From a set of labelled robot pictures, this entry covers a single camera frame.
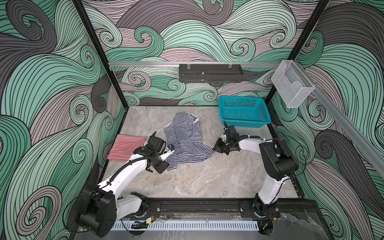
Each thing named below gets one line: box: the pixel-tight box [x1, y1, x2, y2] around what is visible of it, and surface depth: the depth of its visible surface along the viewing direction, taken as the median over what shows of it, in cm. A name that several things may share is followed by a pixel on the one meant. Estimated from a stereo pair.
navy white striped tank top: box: [163, 111, 214, 171], surface depth 100 cm
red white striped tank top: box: [107, 134, 147, 161], surface depth 97 cm
